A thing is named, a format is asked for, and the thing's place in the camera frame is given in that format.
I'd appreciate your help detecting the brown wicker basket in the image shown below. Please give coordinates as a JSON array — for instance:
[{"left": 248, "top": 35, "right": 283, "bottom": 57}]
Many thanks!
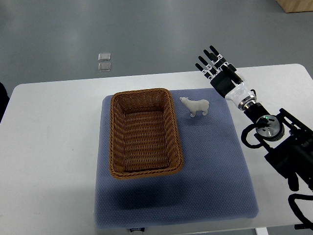
[{"left": 109, "top": 88, "right": 184, "bottom": 180}]

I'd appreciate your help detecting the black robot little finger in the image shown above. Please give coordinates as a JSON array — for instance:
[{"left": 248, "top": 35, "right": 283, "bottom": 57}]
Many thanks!
[{"left": 195, "top": 63, "right": 215, "bottom": 80}]

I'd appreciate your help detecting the wooden box corner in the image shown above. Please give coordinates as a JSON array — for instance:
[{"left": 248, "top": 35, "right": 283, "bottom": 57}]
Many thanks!
[{"left": 276, "top": 0, "right": 313, "bottom": 13}]

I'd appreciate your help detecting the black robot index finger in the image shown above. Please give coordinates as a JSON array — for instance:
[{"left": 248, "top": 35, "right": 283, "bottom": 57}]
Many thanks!
[{"left": 209, "top": 45, "right": 230, "bottom": 69}]

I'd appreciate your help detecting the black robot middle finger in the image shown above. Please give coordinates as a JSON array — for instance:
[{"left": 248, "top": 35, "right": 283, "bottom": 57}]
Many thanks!
[{"left": 203, "top": 49, "right": 224, "bottom": 71}]

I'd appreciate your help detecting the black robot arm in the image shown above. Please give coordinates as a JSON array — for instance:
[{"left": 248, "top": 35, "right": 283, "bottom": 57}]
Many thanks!
[{"left": 195, "top": 46, "right": 313, "bottom": 191}]

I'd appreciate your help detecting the upper metal floor plate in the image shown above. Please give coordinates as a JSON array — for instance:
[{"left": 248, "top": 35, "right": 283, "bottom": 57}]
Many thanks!
[{"left": 98, "top": 52, "right": 111, "bottom": 61}]

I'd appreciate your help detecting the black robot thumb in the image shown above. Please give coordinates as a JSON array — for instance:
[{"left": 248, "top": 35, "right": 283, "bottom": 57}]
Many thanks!
[{"left": 227, "top": 64, "right": 243, "bottom": 84}]

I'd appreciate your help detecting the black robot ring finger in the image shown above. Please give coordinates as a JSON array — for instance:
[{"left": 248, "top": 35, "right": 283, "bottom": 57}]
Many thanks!
[{"left": 198, "top": 56, "right": 219, "bottom": 75}]

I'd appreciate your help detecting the dark object at left edge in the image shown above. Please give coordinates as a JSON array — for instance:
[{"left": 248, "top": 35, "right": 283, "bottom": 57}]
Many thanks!
[{"left": 0, "top": 83, "right": 10, "bottom": 121}]

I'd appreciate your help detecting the blue quilted mat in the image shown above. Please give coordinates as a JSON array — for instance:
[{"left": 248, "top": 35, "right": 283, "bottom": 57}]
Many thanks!
[{"left": 94, "top": 88, "right": 258, "bottom": 229}]

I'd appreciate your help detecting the white table leg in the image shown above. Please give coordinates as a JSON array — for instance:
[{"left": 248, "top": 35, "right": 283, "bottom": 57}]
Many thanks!
[{"left": 255, "top": 227, "right": 269, "bottom": 235}]

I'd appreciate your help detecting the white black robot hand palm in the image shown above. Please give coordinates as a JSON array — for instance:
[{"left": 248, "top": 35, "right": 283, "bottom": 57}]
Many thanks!
[{"left": 210, "top": 73, "right": 256, "bottom": 106}]

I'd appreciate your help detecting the white bear figurine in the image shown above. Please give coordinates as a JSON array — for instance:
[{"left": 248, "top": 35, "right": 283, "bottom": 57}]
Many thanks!
[{"left": 179, "top": 97, "right": 210, "bottom": 118}]

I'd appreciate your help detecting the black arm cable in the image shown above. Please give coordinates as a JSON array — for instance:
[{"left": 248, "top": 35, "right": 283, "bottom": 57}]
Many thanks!
[{"left": 287, "top": 193, "right": 313, "bottom": 230}]

